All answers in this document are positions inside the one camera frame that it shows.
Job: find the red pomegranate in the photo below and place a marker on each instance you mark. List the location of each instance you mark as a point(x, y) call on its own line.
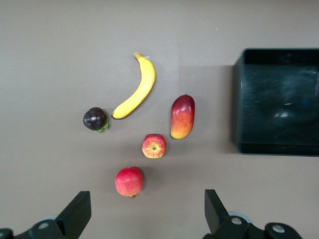
point(129, 181)

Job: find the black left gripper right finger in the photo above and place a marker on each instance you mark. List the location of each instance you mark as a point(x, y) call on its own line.
point(216, 216)

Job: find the dark purple eggplant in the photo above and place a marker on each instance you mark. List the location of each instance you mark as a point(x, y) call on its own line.
point(94, 119)

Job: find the red yellow mango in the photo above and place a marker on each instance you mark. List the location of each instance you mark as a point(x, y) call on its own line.
point(182, 117)

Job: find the yellow banana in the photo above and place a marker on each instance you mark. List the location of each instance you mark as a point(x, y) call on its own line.
point(142, 87)

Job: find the red yellow apple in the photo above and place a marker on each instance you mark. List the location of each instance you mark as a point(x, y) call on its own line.
point(154, 147)

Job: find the black rectangular plastic box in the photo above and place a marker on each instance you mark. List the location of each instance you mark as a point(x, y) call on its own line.
point(274, 99)

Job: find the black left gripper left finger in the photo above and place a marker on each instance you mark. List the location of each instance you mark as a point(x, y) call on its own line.
point(74, 214)

